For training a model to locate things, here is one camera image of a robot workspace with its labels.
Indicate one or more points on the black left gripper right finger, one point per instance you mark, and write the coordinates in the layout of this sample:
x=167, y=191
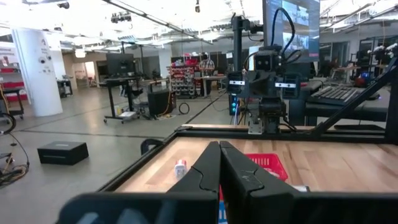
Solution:
x=245, y=193

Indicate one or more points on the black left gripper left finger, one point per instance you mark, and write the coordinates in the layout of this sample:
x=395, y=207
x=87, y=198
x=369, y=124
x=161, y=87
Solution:
x=208, y=177

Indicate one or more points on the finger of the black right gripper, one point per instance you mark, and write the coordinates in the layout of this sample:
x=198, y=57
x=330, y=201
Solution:
x=266, y=84
x=255, y=84

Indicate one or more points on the red plastic basket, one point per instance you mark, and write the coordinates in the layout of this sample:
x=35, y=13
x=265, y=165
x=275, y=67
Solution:
x=267, y=166

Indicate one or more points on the white charger black face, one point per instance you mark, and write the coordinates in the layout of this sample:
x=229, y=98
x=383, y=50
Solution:
x=300, y=188

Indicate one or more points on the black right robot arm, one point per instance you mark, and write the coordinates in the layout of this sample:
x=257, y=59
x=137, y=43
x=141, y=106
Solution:
x=272, y=112

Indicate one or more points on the device with blue lights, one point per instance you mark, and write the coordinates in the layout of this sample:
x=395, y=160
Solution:
x=233, y=105

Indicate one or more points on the black monitor pole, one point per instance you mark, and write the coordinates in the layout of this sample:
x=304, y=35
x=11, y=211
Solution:
x=237, y=46

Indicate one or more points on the black keyboard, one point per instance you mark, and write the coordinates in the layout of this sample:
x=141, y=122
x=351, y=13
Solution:
x=335, y=95

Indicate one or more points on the person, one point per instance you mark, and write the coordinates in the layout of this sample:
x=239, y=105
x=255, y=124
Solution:
x=206, y=65

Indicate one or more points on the red parts bin rack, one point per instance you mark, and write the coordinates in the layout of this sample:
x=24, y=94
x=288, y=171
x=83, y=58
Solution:
x=183, y=77

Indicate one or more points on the black cabinet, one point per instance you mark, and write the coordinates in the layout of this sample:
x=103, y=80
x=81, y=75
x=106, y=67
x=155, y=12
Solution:
x=161, y=102

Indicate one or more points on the white background robot arms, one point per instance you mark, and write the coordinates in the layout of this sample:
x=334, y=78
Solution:
x=381, y=49

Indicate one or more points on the black standing desk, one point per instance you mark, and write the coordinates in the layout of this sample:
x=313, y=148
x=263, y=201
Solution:
x=121, y=80

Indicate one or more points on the black monitor on stand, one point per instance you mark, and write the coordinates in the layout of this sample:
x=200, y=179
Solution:
x=120, y=65

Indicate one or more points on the black box on floor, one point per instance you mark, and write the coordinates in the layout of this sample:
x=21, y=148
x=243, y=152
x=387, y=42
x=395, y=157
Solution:
x=62, y=152

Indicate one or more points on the black ceiling track spotlights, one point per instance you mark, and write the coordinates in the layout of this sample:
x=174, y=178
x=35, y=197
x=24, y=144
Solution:
x=121, y=17

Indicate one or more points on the small dark side table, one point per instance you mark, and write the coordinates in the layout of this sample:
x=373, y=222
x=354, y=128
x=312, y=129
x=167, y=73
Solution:
x=65, y=88

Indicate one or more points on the glowing rectangular lamp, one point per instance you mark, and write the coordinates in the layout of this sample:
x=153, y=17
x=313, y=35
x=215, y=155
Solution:
x=80, y=53

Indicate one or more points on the white round pillar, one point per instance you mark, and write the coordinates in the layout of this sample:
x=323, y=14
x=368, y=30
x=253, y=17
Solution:
x=37, y=77

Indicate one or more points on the red storage shelf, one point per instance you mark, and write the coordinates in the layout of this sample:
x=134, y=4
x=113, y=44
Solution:
x=11, y=84

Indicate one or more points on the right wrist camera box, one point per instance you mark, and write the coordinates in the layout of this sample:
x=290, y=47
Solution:
x=264, y=60

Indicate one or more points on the large lit wall monitor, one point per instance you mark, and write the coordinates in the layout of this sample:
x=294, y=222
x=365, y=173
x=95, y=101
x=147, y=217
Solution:
x=308, y=25

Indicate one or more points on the black clamp mount gadget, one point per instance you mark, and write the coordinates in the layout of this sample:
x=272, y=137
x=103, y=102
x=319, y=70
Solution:
x=150, y=141

